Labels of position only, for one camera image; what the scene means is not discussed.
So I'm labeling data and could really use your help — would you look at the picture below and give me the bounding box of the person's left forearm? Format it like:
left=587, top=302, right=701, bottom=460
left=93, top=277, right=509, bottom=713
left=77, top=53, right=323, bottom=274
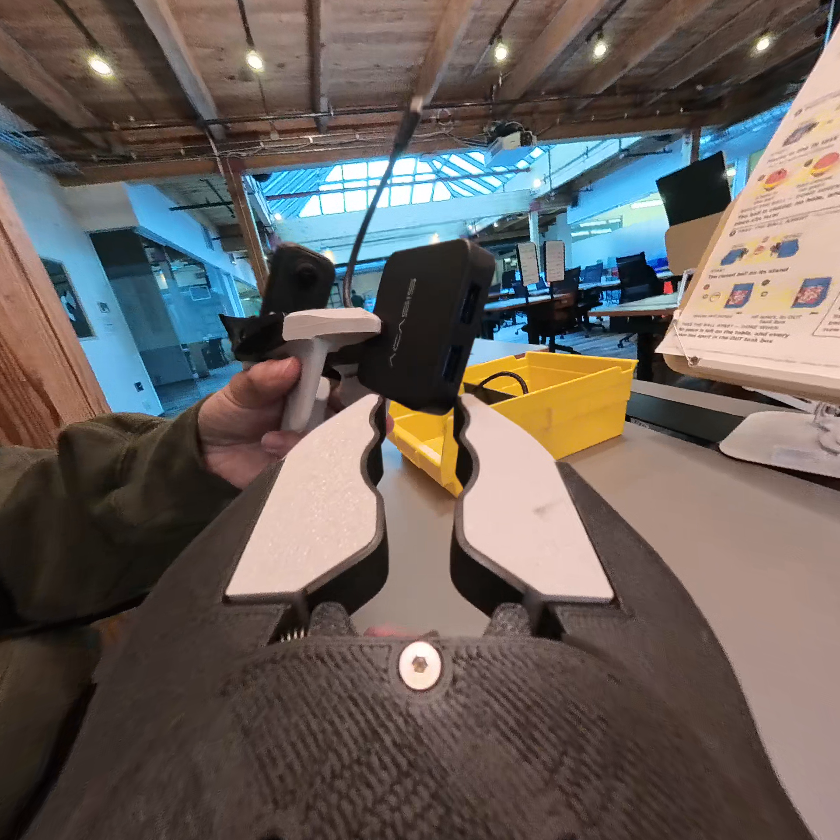
left=0, top=400, right=244, bottom=634

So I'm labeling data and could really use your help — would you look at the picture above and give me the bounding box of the printed instruction sheet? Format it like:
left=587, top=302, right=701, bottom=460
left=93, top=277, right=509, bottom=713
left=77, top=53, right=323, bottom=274
left=656, top=26, right=840, bottom=403

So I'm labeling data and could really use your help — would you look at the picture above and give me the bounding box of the skylight window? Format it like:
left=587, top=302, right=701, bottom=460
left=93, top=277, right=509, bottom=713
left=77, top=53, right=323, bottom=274
left=261, top=147, right=547, bottom=221

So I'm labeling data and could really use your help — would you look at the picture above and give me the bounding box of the black adapter with cable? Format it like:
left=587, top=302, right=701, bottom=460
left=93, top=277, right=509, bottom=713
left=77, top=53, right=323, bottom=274
left=465, top=371, right=530, bottom=403

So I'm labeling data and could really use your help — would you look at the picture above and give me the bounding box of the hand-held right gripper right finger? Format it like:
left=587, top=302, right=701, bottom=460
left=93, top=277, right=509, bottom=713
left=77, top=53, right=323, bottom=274
left=451, top=392, right=616, bottom=631

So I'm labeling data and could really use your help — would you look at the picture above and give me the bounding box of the ceiling projector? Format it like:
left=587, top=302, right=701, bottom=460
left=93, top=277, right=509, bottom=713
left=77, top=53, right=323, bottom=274
left=487, top=121, right=540, bottom=160

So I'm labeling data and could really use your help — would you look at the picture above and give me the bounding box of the wall poster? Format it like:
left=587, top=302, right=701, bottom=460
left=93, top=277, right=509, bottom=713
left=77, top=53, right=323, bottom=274
left=41, top=257, right=96, bottom=340

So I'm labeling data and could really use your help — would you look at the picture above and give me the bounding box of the person's left hand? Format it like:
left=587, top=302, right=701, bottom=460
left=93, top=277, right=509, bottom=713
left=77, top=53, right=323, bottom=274
left=197, top=357, right=349, bottom=490

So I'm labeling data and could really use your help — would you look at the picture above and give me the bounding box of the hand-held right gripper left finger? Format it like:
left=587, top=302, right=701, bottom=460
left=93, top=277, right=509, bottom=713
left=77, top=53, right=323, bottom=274
left=225, top=394, right=389, bottom=614

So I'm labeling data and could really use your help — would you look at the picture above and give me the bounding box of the black USB hub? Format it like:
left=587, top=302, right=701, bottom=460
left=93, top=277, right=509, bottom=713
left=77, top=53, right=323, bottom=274
left=357, top=239, right=497, bottom=416

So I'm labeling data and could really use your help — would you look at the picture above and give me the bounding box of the black monitor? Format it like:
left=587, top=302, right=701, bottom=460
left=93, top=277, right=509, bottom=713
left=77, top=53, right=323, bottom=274
left=656, top=151, right=733, bottom=228

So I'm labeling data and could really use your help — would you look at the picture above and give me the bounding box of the black office chair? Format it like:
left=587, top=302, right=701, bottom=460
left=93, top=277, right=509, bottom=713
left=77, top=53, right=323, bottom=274
left=616, top=251, right=665, bottom=349
left=524, top=264, right=584, bottom=355

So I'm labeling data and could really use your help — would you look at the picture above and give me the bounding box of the yellow plastic bin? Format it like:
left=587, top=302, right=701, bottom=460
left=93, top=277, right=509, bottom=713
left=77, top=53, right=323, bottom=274
left=387, top=351, right=639, bottom=497

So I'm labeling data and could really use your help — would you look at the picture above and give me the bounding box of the wooden office table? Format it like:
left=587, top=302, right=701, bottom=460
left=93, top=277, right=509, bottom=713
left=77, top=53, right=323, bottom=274
left=589, top=294, right=681, bottom=383
left=481, top=290, right=573, bottom=324

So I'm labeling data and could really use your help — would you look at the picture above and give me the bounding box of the black hub cable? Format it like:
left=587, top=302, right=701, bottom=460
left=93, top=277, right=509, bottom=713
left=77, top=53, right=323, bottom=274
left=341, top=97, right=427, bottom=309

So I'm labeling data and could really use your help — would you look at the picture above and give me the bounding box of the person's green jacket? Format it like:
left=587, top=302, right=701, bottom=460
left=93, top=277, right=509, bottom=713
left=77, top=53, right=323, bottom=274
left=0, top=623, right=102, bottom=837

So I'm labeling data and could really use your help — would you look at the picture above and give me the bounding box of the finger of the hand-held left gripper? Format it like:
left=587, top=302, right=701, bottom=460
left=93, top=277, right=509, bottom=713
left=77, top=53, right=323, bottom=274
left=282, top=310, right=383, bottom=343

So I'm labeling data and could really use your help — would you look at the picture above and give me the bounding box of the white sheet stand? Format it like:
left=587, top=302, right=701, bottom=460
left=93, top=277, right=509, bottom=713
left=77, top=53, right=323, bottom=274
left=718, top=399, right=840, bottom=480

